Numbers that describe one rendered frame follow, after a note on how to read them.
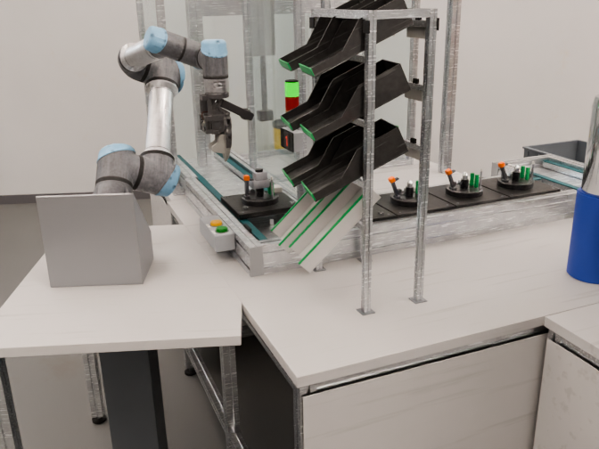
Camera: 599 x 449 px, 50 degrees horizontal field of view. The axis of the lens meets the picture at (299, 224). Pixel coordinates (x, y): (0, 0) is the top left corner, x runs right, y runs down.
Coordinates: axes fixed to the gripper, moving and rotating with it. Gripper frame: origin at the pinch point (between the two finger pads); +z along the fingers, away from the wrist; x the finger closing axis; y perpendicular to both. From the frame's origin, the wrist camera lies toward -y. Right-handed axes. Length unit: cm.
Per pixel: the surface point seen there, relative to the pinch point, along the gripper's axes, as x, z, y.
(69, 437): -50, 122, 60
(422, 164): 48, -4, -40
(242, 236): 1.2, 26.6, -2.9
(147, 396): 0, 79, 33
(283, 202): -23.7, 25.5, -26.9
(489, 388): 70, 56, -51
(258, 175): -27.1, 15.0, -18.7
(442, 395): 70, 54, -35
